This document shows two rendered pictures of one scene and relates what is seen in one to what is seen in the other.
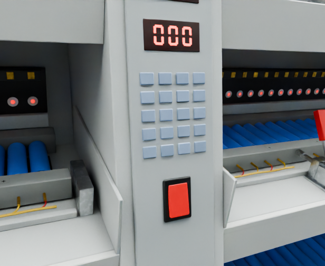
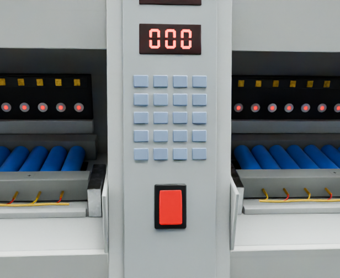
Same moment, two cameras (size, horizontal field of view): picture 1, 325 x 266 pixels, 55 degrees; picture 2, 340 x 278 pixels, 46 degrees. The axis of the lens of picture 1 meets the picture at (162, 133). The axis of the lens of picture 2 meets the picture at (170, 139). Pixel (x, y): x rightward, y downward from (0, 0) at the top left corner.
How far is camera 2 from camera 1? 0.12 m
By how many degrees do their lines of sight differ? 20
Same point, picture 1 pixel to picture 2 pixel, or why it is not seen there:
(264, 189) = (310, 219)
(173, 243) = (165, 254)
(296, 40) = not seen: outside the picture
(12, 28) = (27, 37)
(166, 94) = (161, 96)
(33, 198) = (53, 195)
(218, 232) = (222, 253)
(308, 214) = not seen: outside the picture
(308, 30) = not seen: outside the picture
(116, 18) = (114, 25)
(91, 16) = (95, 24)
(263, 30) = (292, 30)
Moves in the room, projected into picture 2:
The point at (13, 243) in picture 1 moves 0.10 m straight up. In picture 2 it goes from (22, 229) to (20, 107)
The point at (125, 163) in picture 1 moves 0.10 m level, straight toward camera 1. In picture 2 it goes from (118, 163) to (48, 185)
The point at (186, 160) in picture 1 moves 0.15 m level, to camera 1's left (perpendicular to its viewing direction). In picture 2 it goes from (182, 166) to (21, 159)
